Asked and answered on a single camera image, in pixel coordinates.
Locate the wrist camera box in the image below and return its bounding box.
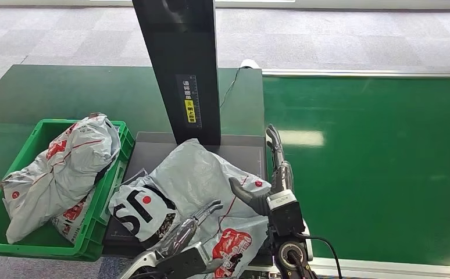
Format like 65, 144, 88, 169
266, 189, 306, 237
155, 242, 212, 279

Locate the grey weighing platform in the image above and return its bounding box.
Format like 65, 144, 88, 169
101, 132, 274, 267

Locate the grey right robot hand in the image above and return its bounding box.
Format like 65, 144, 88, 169
228, 124, 296, 217

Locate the thin black machine cable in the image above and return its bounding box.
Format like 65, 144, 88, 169
220, 67, 242, 109

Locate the small white red courier bag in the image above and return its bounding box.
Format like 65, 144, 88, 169
51, 188, 99, 244

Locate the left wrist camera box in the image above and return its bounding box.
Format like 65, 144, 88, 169
155, 242, 212, 279

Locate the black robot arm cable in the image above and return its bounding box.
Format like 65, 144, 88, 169
303, 235, 343, 279

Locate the white red SF courier bag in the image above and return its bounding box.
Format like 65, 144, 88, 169
108, 138, 272, 279

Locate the black yellow column label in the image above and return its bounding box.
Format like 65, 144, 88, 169
176, 74, 203, 130

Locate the green plastic crate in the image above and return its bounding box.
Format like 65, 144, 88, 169
0, 118, 136, 263

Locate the green conveyor belt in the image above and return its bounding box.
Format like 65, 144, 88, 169
261, 68, 450, 279

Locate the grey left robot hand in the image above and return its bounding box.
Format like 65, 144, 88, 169
157, 199, 224, 259

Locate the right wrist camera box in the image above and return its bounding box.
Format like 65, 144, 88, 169
266, 189, 306, 237

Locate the black scanner column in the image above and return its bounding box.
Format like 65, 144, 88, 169
131, 0, 222, 146

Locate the large white red courier bag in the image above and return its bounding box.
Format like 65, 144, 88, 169
0, 112, 122, 245

